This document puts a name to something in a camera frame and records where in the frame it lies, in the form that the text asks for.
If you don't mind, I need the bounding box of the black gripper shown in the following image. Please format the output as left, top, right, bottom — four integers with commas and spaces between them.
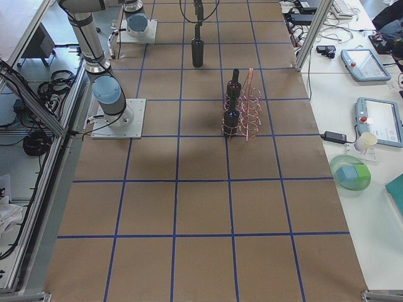
193, 0, 203, 25

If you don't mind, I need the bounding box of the dark wine bottle being moved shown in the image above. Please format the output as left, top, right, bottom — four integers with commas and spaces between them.
191, 25, 204, 68

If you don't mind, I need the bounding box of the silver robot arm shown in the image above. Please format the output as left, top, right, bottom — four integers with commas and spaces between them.
57, 1, 205, 127
123, 0, 148, 36

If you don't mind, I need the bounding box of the dark bottle in basket right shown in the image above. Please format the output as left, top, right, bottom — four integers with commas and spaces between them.
226, 69, 242, 104

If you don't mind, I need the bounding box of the dark bottle in basket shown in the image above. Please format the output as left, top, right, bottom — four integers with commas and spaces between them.
226, 69, 242, 104
223, 98, 240, 138

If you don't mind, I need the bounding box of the dark bottle in basket left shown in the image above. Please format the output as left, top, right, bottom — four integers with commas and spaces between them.
223, 98, 240, 138

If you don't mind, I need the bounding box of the blue teach pendant far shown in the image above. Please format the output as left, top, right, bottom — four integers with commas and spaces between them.
340, 48, 391, 82

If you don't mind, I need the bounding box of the blue teach pendant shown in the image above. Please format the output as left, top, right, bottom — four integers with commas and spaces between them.
340, 48, 391, 82
355, 97, 402, 148

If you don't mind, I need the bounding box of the black power adapter on table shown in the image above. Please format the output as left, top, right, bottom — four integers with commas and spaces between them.
321, 131, 347, 145

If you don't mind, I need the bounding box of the blue teach pendant near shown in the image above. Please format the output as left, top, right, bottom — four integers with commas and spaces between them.
355, 97, 402, 148

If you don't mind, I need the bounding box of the white paper cup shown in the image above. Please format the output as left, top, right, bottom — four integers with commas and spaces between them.
354, 132, 378, 154

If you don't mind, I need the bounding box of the green glass bowl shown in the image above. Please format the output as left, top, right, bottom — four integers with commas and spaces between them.
329, 155, 371, 191

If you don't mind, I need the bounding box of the blue foam cube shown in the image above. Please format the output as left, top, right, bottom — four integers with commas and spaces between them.
334, 165, 356, 183

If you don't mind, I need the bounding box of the green foam cube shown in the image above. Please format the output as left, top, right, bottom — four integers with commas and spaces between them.
353, 164, 371, 182

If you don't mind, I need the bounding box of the teal box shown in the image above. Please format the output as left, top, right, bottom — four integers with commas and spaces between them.
385, 174, 403, 215

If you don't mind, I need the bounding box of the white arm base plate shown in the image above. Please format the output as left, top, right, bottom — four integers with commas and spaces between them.
117, 20, 158, 44
90, 99, 146, 139

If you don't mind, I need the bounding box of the copper wire wine basket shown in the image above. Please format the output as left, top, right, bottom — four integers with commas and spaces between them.
222, 67, 261, 141

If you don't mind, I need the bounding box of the aluminium frame post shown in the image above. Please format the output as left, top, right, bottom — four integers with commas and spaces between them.
294, 0, 333, 72

